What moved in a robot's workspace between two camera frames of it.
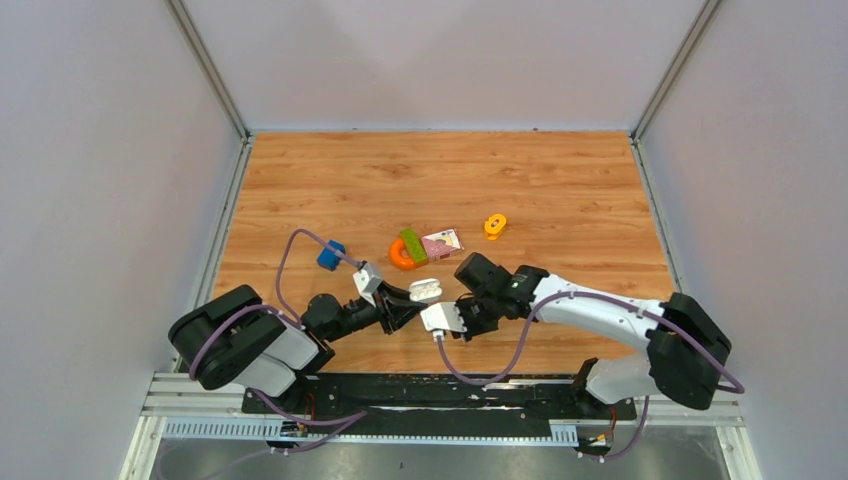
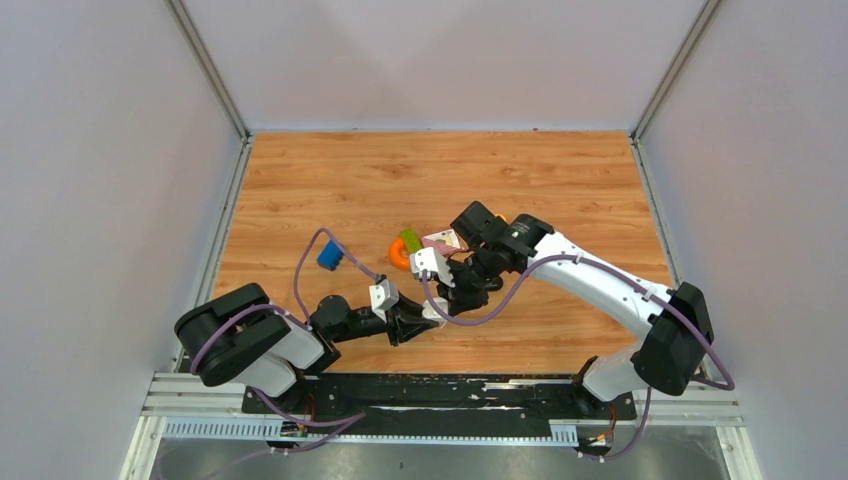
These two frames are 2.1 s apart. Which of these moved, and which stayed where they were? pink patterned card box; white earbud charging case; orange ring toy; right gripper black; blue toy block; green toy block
Moved: white earbud charging case; right gripper black
Stayed: blue toy block; pink patterned card box; orange ring toy; green toy block
